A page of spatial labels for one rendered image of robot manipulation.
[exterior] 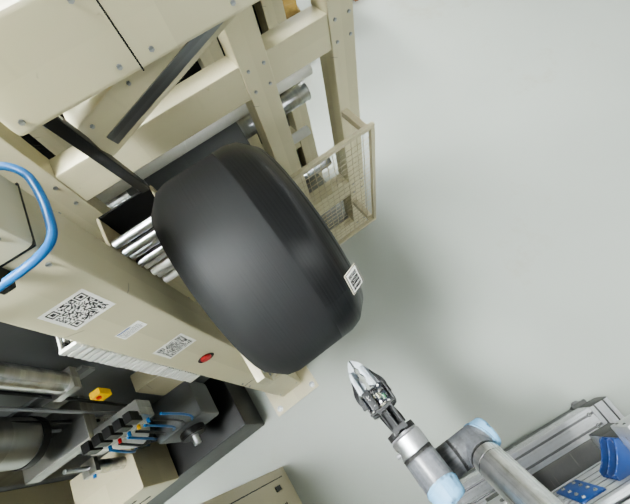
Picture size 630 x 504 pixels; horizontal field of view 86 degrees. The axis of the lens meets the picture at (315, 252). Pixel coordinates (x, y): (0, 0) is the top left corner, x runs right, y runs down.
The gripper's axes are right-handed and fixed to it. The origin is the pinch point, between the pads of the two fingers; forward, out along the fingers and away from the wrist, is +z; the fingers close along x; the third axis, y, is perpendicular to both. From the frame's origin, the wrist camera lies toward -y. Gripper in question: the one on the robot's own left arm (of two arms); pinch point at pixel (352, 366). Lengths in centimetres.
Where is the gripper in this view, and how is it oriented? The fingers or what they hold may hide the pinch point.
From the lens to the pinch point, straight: 97.3
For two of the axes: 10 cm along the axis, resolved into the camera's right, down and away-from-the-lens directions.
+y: -2.4, -5.2, -8.2
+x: -8.1, 5.8, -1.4
